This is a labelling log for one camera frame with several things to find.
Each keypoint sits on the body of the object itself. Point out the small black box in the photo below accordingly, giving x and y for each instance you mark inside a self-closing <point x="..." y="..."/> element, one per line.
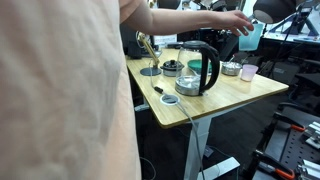
<point x="135" y="50"/>

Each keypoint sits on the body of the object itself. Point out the black low platform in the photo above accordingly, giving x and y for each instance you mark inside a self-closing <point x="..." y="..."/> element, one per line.
<point x="286" y="146"/>

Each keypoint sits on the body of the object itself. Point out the green plastic plate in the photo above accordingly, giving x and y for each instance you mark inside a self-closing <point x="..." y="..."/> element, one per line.
<point x="195" y="66"/>

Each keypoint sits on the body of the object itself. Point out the black dome studio light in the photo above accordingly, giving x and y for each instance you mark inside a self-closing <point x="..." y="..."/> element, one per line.
<point x="275" y="7"/>

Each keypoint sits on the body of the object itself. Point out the black office chair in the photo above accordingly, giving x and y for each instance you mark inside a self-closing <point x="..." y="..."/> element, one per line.
<point x="308" y="88"/>

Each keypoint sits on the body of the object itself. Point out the translucent pink plastic cup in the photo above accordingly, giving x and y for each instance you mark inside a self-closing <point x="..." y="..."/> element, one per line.
<point x="249" y="72"/>

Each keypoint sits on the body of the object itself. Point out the steel pot with lid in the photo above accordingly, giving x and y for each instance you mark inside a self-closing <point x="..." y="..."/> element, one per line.
<point x="231" y="68"/>

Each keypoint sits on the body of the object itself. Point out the black tripod stand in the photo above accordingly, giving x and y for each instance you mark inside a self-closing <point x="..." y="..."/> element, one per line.
<point x="283" y="45"/>

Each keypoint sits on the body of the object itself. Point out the silver metal bracket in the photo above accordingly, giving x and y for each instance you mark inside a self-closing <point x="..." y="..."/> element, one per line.
<point x="313" y="135"/>
<point x="310" y="170"/>

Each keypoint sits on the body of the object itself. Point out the peach shirt torso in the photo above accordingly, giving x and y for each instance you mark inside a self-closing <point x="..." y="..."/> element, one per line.
<point x="60" y="93"/>

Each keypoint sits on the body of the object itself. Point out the translucent blue plastic cup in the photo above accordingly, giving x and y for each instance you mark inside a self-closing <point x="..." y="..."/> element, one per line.
<point x="250" y="38"/>

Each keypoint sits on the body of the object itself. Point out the bare forearm of person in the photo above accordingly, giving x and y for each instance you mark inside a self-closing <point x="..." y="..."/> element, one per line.
<point x="176" y="21"/>

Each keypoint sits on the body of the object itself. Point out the orange and black clamp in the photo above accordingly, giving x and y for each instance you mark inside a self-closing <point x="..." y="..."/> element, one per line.
<point x="283" y="171"/>
<point x="293" y="125"/>

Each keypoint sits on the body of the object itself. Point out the white printed cardboard box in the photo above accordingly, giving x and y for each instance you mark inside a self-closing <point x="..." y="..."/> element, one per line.
<point x="166" y="39"/>

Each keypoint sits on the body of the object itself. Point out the small pot with black lid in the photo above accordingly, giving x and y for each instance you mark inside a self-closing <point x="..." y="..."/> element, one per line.
<point x="172" y="68"/>

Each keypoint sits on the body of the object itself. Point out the right hand of person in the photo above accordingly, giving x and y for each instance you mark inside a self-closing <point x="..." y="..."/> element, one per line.
<point x="230" y="20"/>

